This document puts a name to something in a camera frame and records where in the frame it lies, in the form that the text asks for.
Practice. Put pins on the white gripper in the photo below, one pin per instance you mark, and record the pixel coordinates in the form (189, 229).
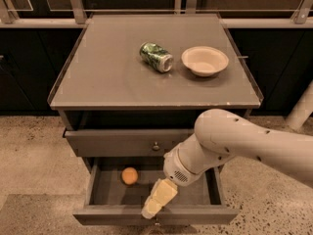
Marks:
(176, 167)

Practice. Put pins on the orange fruit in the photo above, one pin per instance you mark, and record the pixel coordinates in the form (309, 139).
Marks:
(129, 175)

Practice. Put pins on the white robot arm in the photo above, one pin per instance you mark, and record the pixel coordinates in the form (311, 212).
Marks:
(218, 137)

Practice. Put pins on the grey open middle drawer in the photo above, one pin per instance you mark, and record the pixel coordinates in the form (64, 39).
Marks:
(109, 201)

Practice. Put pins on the round metal drawer knob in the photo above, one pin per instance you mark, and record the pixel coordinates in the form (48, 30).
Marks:
(156, 147)

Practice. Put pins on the grey top drawer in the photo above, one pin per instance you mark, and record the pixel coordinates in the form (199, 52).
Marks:
(124, 142)

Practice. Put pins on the grey drawer cabinet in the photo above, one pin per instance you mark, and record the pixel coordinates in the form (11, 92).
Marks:
(106, 84)

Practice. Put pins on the green crushed soda can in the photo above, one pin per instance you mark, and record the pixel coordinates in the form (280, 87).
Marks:
(156, 57)

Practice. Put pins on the white paper bowl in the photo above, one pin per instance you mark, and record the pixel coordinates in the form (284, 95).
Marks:
(204, 61)

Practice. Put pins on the metal railing frame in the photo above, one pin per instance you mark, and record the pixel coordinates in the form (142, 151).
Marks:
(231, 13)

